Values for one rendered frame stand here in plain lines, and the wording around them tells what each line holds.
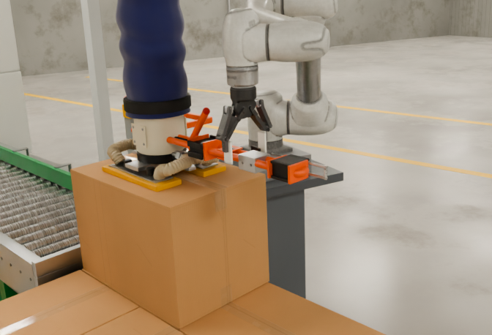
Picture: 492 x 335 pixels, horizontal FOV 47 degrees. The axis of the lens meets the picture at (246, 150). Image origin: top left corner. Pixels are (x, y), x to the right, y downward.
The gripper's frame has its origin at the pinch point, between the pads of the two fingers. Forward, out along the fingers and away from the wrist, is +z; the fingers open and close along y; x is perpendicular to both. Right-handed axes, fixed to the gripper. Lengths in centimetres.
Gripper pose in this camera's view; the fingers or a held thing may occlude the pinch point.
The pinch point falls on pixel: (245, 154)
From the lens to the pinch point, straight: 165.9
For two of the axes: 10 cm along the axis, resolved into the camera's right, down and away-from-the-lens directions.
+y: -7.3, 2.1, -6.5
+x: 6.8, 1.7, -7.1
